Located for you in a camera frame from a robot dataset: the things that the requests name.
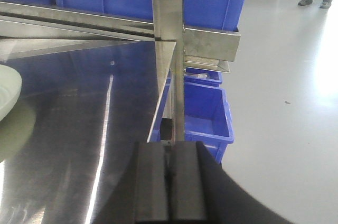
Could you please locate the stainless steel shelf rack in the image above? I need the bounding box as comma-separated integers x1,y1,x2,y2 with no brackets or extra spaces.
1,0,240,142

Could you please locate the pale green plate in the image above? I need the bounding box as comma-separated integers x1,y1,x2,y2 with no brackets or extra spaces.
1,64,22,120

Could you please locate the blue bin lower near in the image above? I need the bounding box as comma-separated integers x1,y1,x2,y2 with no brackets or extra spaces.
150,76,235,164

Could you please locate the blue bin lower far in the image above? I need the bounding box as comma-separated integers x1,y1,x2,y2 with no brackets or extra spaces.
184,67,222,87

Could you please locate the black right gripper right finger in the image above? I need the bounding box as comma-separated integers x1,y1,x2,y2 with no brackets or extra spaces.
171,141,289,223

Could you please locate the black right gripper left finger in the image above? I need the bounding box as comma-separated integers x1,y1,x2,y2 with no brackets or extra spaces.
93,142,169,223

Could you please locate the blue bin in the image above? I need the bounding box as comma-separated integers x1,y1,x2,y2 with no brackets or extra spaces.
150,76,235,164
184,67,222,87

